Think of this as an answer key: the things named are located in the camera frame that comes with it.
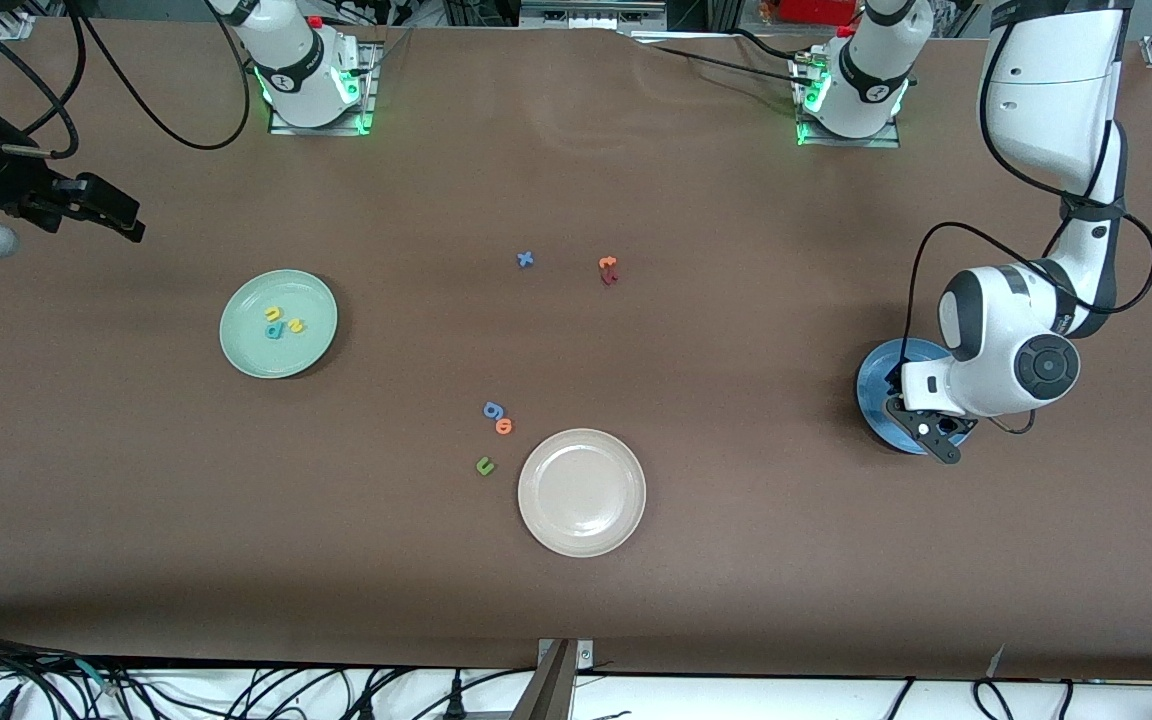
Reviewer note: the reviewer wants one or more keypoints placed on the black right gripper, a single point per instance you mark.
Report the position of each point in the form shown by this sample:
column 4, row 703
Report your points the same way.
column 8, row 186

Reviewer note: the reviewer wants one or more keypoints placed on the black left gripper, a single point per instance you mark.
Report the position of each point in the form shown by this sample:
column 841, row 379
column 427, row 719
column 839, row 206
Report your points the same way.
column 894, row 380

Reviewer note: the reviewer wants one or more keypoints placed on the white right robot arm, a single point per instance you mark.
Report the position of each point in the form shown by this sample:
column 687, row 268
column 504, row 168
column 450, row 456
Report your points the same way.
column 291, row 60

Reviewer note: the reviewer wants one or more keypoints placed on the blue plate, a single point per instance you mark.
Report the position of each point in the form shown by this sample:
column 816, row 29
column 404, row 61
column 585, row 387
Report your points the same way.
column 876, row 400

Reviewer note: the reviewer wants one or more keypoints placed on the green plate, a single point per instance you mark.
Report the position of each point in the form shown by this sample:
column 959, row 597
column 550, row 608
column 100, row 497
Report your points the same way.
column 278, row 355

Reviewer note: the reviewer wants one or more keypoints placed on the white paper tag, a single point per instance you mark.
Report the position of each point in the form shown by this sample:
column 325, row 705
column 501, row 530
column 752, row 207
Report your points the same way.
column 996, row 660

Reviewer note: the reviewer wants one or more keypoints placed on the beige plate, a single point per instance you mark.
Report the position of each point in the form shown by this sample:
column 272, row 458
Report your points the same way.
column 582, row 492

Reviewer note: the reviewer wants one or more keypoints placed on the red box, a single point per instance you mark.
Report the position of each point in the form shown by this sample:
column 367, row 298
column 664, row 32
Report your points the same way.
column 816, row 10

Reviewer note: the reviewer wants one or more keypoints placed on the blue foam letter g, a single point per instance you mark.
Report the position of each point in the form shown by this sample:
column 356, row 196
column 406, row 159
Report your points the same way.
column 492, row 409

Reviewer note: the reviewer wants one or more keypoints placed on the green foam letter u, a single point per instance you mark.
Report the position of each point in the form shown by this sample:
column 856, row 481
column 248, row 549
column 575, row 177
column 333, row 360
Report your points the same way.
column 484, row 465

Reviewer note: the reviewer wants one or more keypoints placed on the grey metal equipment box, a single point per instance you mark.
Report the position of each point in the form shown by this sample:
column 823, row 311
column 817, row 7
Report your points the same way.
column 591, row 12

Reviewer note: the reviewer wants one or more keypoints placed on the black power plug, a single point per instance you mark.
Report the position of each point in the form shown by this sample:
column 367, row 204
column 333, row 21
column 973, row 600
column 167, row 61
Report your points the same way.
column 454, row 700

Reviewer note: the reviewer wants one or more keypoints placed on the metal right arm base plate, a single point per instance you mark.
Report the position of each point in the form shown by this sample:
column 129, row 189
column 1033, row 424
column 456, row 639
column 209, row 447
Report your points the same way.
column 281, row 128

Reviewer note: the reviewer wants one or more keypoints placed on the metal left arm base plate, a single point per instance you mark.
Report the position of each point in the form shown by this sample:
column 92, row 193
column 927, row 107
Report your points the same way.
column 886, row 143

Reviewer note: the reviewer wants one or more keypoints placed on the metal table bracket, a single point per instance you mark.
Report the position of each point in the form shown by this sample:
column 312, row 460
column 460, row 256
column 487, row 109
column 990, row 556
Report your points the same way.
column 556, row 690

